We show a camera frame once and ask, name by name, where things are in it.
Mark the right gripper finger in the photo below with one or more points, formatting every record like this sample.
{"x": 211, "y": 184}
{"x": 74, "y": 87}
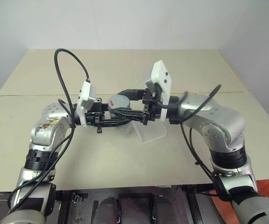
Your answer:
{"x": 130, "y": 93}
{"x": 130, "y": 114}

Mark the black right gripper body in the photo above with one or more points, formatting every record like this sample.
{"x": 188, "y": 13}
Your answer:
{"x": 151, "y": 105}

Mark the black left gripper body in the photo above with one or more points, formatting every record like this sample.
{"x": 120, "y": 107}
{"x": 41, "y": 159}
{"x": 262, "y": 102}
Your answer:
{"x": 94, "y": 116}

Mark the clear plastic jar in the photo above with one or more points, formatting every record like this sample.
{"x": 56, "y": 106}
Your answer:
{"x": 124, "y": 128}

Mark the grey jar lid red mark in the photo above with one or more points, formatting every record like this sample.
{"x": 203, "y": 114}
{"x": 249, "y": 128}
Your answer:
{"x": 119, "y": 102}

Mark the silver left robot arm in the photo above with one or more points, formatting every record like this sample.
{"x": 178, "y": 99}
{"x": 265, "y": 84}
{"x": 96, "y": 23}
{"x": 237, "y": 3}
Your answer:
{"x": 43, "y": 137}

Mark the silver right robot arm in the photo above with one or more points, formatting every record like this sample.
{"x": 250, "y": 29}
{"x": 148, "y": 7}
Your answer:
{"x": 220, "y": 121}

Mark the clear plastic box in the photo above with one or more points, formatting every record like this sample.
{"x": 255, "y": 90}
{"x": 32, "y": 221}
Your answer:
{"x": 151, "y": 134}

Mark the small metal clip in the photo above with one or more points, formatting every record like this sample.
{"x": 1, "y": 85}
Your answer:
{"x": 77, "y": 198}

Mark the dark rounded shape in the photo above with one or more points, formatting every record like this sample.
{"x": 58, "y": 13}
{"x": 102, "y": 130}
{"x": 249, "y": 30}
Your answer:
{"x": 107, "y": 211}

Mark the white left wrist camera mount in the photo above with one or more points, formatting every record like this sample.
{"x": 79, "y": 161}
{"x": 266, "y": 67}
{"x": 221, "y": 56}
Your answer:
{"x": 85, "y": 93}

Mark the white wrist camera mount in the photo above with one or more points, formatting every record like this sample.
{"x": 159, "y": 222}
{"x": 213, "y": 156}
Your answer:
{"x": 161, "y": 72}
{"x": 85, "y": 93}

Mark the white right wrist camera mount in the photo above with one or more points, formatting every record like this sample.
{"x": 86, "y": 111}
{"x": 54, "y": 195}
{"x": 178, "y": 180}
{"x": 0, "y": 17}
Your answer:
{"x": 161, "y": 72}

